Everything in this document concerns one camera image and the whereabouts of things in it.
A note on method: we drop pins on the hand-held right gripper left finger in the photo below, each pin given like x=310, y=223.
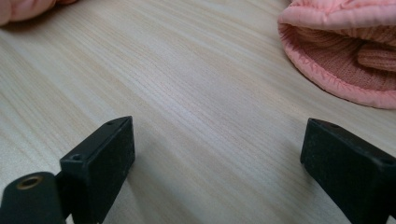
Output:
x=99, y=168

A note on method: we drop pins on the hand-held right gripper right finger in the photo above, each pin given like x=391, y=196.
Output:
x=351, y=174

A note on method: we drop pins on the pink ski glove red print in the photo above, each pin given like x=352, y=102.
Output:
x=336, y=46

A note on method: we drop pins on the pink ski glove grey palm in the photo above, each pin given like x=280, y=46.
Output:
x=21, y=7

